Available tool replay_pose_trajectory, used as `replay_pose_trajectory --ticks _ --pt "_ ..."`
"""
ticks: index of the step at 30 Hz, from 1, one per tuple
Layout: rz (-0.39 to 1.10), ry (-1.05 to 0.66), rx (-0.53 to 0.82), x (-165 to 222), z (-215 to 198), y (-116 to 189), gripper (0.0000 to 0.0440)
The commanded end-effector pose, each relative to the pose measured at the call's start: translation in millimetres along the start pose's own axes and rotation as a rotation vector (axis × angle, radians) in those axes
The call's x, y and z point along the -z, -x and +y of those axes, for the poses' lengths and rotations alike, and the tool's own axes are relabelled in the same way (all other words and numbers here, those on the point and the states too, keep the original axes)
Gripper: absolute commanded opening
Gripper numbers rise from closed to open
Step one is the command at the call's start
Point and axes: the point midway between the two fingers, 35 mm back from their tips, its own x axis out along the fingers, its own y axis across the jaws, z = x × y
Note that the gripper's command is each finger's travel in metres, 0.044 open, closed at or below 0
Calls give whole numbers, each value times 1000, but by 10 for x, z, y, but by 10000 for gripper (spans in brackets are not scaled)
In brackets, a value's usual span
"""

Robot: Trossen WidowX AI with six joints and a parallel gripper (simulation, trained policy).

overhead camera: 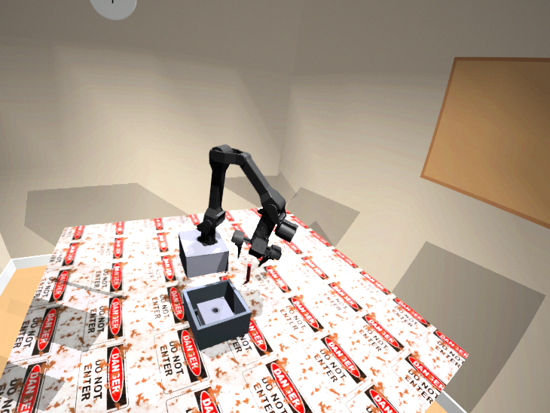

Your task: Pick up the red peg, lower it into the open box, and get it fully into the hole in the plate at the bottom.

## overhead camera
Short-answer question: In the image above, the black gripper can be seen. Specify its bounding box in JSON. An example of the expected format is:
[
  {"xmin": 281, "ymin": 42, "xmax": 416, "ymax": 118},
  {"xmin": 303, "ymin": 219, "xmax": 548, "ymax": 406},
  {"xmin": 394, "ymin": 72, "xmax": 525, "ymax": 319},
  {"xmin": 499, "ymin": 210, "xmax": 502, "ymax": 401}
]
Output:
[{"xmin": 231, "ymin": 226, "xmax": 282, "ymax": 268}]

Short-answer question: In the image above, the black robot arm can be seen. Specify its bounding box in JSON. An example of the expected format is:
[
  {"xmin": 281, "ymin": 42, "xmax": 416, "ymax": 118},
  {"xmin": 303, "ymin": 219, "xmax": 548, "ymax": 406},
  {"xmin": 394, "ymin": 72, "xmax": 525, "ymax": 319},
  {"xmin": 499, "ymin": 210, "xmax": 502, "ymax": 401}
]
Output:
[{"xmin": 197, "ymin": 144, "xmax": 298, "ymax": 259}]

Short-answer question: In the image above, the white square plate with hole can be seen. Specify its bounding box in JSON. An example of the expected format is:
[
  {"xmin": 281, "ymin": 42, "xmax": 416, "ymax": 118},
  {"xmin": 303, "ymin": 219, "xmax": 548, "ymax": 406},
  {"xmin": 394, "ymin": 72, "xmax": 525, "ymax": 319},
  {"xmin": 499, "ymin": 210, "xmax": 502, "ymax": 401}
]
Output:
[{"xmin": 197, "ymin": 297, "xmax": 233, "ymax": 325}]

